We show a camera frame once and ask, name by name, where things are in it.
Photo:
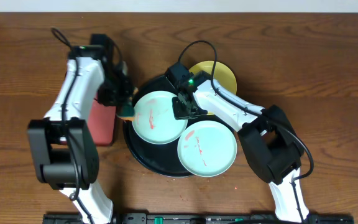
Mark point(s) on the green orange sponge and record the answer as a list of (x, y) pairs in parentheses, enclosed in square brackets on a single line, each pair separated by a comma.
[(126, 112)]

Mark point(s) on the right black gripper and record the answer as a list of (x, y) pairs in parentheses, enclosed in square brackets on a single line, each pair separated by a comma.
[(179, 114)]

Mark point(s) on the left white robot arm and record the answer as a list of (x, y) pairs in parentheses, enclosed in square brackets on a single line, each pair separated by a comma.
[(63, 150)]

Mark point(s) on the light green plate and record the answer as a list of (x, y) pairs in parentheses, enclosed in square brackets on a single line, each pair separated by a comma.
[(207, 148), (155, 122)]

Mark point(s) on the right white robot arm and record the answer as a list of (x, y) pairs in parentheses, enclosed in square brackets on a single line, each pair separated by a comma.
[(269, 142)]

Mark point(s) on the rectangular red black tray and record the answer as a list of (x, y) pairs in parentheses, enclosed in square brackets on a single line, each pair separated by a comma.
[(101, 123)]

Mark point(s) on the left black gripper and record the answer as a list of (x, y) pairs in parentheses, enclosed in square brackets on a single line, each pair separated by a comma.
[(123, 98)]

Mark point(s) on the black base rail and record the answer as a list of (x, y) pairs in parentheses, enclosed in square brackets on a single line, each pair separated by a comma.
[(142, 218)]

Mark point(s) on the yellow plate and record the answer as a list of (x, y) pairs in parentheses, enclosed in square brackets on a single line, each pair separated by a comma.
[(222, 73)]

